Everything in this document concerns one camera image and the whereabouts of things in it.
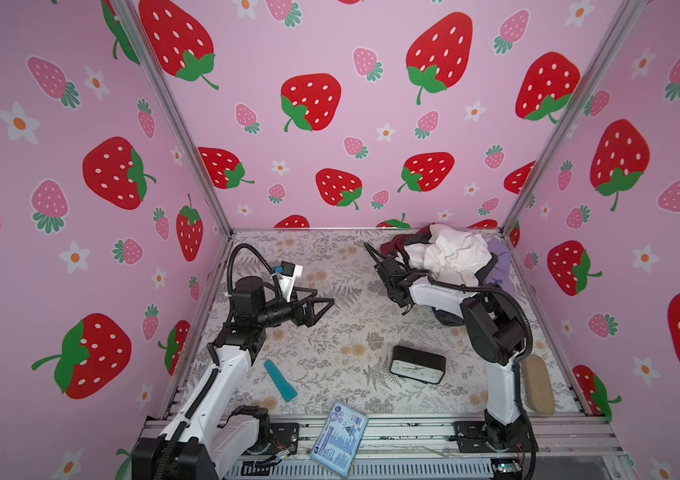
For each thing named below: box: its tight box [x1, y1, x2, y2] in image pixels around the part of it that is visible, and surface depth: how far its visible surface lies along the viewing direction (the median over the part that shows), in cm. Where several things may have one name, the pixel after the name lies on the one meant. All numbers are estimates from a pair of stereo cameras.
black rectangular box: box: [389, 345, 446, 385], surface depth 81 cm
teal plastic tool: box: [264, 359, 298, 402], surface depth 85 cm
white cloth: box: [404, 224, 493, 287], surface depth 92 cm
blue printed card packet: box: [310, 400, 369, 478], surface depth 70 cm
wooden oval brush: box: [521, 354, 555, 415], surface depth 81 cm
